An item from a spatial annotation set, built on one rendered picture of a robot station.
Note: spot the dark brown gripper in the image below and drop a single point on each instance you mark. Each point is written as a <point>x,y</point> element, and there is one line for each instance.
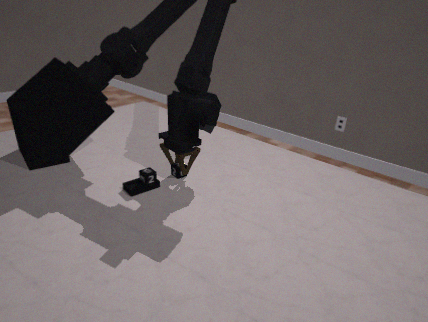
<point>175,139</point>

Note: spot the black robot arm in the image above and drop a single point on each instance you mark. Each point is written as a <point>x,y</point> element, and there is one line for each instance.
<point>192,101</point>

